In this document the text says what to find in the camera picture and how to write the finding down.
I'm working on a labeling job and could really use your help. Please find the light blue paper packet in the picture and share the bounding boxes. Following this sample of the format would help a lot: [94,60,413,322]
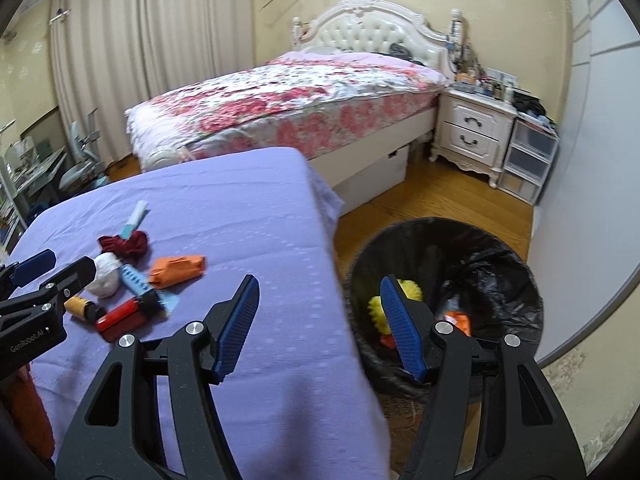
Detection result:
[119,263,179,316]

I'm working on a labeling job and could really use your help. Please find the purple table cloth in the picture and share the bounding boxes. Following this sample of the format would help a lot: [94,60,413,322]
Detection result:
[11,148,390,479]

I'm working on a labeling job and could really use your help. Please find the yellow foam fruit net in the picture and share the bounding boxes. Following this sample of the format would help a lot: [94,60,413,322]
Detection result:
[366,277,424,337]

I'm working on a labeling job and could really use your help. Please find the white tissue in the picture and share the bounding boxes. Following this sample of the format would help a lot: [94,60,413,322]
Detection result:
[86,252,122,299]

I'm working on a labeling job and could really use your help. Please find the dark red satin ribbon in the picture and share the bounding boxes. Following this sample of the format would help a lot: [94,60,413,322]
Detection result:
[98,230,149,261]

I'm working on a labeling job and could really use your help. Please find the beige curtain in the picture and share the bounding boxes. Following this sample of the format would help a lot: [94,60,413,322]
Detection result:
[50,0,254,162]

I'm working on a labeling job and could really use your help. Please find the desk with clutter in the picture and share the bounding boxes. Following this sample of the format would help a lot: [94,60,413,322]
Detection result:
[1,136,66,222]

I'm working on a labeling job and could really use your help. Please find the orange wrapper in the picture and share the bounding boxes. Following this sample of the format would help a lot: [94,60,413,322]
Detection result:
[148,255,206,289]

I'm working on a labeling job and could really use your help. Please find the teal white tube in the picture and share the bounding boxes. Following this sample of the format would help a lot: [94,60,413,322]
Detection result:
[119,200,148,240]

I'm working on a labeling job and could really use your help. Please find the white bed with headboard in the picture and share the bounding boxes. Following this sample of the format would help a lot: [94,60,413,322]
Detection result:
[292,0,464,191]

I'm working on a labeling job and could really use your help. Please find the pink floral quilt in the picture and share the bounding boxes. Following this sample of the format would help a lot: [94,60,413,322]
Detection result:
[124,49,452,172]

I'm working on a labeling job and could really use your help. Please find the yellow cylindrical bottle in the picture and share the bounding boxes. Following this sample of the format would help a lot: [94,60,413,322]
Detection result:
[64,296,106,325]

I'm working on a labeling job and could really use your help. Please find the red cylindrical container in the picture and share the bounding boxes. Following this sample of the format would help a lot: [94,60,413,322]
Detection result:
[96,289,163,342]

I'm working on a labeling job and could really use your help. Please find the orange plastic bag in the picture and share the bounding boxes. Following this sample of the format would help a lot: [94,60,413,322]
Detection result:
[444,311,472,337]

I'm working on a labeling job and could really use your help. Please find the black lined trash bin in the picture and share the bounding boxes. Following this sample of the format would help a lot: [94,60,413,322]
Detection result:
[344,217,544,401]

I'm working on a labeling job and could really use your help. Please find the white nightstand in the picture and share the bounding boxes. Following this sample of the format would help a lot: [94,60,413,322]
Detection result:
[428,88,516,188]

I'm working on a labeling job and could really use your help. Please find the plastic drawer unit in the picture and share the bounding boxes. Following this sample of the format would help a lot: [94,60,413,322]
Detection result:
[498,114,559,206]

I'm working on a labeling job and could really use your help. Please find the white storage box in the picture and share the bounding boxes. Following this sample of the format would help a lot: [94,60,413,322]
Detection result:
[333,145,409,216]

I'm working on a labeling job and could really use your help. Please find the grey desk chair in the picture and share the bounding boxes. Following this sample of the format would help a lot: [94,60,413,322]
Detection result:
[58,108,111,197]

